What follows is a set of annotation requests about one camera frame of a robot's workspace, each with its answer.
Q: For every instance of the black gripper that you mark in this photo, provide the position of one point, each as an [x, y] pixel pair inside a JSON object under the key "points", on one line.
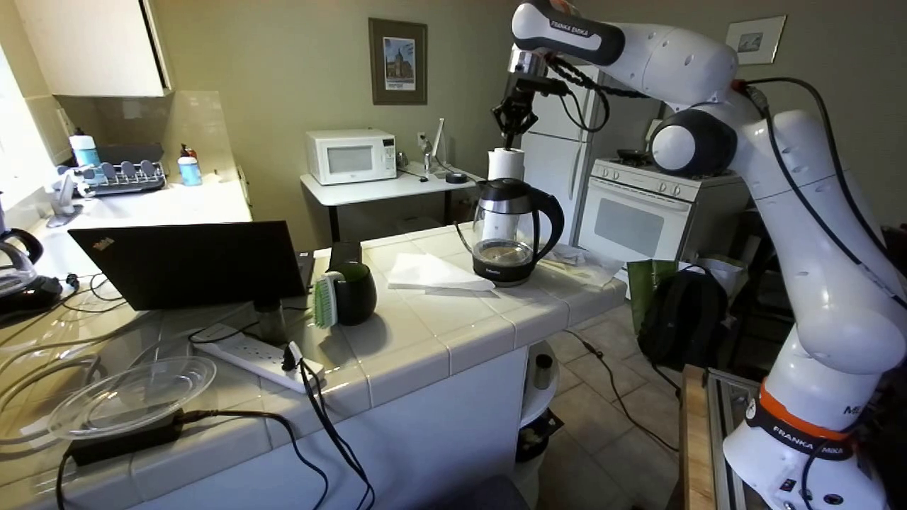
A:
{"points": [[534, 93]]}

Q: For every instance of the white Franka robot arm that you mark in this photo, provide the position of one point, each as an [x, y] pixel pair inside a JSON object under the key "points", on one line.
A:
{"points": [[830, 284]]}

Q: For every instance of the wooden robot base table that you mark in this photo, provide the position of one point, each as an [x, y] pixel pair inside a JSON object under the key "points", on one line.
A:
{"points": [[696, 444]]}

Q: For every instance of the dark dish rack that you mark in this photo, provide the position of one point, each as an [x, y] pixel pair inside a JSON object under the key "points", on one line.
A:
{"points": [[116, 181]]}

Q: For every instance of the white refrigerator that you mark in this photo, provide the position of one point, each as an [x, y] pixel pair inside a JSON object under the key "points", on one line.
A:
{"points": [[555, 172]]}

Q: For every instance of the black glass electric kettle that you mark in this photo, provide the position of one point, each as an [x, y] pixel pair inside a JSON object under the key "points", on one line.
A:
{"points": [[513, 230]]}

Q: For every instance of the white side table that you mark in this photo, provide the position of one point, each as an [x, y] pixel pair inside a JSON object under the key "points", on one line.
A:
{"points": [[385, 191]]}

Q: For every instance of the white stove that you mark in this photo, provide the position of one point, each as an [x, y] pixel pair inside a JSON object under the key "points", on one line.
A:
{"points": [[633, 215]]}

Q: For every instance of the white paper napkin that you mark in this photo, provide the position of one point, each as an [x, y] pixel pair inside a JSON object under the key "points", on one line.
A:
{"points": [[433, 273]]}

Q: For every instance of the white microwave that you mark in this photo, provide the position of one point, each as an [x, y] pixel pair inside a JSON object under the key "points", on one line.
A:
{"points": [[350, 158]]}

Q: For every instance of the green bag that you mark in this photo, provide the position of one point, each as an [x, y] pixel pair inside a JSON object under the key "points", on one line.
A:
{"points": [[646, 284]]}

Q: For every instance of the dark mug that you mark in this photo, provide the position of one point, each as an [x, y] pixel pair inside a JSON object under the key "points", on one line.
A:
{"points": [[353, 297]]}

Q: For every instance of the dark shelf bottle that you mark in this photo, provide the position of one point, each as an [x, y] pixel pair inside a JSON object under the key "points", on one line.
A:
{"points": [[541, 369]]}

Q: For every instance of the black backpack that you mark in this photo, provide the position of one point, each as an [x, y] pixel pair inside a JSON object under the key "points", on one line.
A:
{"points": [[681, 322]]}

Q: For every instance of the dark bottom shelf item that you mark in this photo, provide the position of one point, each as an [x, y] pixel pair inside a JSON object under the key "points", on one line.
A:
{"points": [[540, 439]]}

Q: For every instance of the short light blue bottle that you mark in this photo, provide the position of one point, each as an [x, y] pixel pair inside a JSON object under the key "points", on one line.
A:
{"points": [[191, 169]]}

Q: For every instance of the black laptop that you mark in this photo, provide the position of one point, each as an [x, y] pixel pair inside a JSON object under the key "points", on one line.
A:
{"points": [[194, 266]]}

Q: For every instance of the white power strip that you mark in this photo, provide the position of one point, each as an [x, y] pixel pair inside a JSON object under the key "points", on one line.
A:
{"points": [[244, 358]]}

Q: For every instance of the tall blue soap bottle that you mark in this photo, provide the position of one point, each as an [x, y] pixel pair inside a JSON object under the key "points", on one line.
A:
{"points": [[86, 152]]}

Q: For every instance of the clear glass plate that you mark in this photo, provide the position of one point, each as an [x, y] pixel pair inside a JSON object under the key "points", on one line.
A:
{"points": [[130, 397]]}

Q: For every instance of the black power adapter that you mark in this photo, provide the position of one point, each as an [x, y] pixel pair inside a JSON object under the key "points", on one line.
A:
{"points": [[129, 441]]}

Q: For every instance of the black coffee maker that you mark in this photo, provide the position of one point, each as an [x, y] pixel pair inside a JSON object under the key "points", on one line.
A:
{"points": [[20, 260]]}

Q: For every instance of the framed wall picture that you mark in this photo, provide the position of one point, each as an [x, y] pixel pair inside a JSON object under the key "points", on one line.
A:
{"points": [[398, 60]]}

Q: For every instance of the white wall plate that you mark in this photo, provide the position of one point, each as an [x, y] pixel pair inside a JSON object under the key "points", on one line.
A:
{"points": [[755, 42]]}

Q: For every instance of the white upper wall cabinet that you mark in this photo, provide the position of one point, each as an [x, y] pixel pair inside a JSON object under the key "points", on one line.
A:
{"points": [[89, 46]]}

